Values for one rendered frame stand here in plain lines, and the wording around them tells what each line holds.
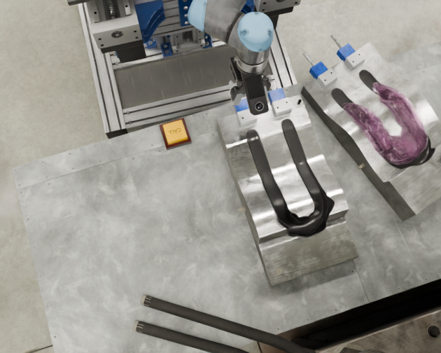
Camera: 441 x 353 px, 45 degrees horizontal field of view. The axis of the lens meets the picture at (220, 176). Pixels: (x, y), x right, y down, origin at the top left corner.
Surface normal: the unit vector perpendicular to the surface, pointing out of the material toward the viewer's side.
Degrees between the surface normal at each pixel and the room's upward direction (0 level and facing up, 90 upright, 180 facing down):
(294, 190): 27
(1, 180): 0
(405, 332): 0
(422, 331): 0
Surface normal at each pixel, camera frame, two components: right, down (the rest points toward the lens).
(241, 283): 0.02, -0.25
